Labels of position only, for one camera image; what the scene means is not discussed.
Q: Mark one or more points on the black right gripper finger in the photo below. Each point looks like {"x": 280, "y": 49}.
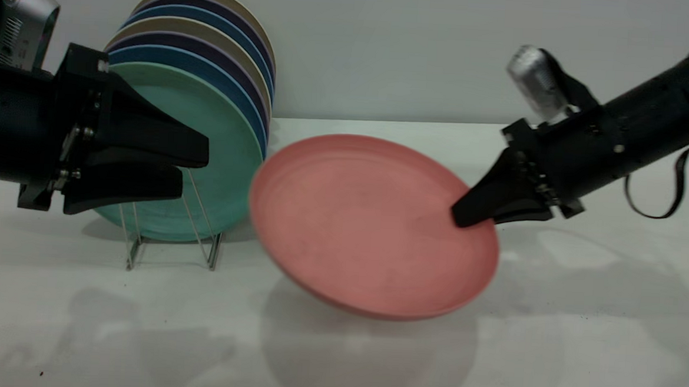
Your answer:
{"x": 529, "y": 216}
{"x": 498, "y": 190}

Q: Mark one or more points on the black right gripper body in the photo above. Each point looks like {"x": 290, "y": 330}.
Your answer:
{"x": 576, "y": 152}

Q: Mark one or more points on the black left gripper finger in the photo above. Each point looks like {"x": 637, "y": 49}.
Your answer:
{"x": 121, "y": 185}
{"x": 147, "y": 133}

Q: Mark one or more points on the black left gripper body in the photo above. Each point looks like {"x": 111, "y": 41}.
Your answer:
{"x": 18, "y": 123}

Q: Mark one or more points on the pink round plate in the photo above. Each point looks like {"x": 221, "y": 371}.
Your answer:
{"x": 366, "y": 230}

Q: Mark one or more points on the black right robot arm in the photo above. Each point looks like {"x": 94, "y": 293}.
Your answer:
{"x": 679, "y": 99}

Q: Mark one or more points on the green round plate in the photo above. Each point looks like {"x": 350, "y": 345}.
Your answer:
{"x": 218, "y": 122}

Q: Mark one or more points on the blue round plate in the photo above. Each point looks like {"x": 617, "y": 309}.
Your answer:
{"x": 198, "y": 59}
{"x": 189, "y": 12}

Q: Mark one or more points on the dark purple round plate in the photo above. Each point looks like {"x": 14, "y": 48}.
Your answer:
{"x": 175, "y": 40}
{"x": 195, "y": 0}

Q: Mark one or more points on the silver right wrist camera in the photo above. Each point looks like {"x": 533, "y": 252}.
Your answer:
{"x": 533, "y": 73}

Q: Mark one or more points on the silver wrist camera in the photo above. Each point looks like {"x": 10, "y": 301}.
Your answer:
{"x": 26, "y": 23}
{"x": 533, "y": 73}

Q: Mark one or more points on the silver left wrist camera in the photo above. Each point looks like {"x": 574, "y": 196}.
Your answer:
{"x": 26, "y": 23}

